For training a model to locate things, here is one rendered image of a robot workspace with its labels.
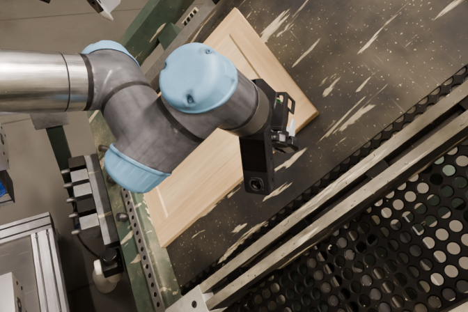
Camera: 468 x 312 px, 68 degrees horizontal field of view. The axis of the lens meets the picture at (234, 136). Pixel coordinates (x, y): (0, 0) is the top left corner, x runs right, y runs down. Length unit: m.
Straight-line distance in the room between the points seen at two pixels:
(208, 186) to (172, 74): 0.58
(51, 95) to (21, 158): 1.99
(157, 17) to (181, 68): 0.98
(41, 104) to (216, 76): 0.21
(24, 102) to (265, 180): 0.33
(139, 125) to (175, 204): 0.61
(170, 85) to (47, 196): 1.91
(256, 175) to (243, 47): 0.51
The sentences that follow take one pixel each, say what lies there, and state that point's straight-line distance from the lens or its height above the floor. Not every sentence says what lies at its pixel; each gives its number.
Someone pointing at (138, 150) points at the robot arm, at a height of 1.52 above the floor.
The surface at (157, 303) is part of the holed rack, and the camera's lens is 0.99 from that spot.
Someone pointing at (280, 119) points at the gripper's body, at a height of 1.47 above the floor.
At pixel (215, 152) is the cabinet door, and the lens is 0.93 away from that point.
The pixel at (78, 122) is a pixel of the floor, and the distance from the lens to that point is 2.55.
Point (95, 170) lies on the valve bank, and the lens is 1.36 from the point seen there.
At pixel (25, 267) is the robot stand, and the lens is 1.84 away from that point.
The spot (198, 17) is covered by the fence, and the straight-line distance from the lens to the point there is 1.13.
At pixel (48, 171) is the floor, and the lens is 2.33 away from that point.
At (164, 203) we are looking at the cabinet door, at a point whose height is 0.94.
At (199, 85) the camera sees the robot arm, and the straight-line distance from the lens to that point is 0.35.
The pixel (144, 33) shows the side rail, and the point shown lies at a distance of 1.36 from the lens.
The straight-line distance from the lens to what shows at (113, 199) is 1.18.
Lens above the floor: 1.84
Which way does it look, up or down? 48 degrees down
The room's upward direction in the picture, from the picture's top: 15 degrees clockwise
